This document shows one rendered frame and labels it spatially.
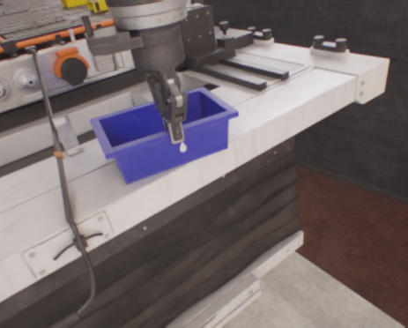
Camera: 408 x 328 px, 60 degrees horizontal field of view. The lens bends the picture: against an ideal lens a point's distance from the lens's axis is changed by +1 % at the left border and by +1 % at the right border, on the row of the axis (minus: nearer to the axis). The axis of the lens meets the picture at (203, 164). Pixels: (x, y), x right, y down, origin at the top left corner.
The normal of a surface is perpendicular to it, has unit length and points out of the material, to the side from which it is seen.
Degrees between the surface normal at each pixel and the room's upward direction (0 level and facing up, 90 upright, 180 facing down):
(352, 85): 90
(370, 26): 90
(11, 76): 90
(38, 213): 0
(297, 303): 0
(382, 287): 0
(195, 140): 95
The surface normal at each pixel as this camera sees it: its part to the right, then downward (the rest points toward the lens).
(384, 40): -0.70, 0.47
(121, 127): 0.40, 0.38
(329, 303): -0.13, -0.83
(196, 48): 0.60, 0.37
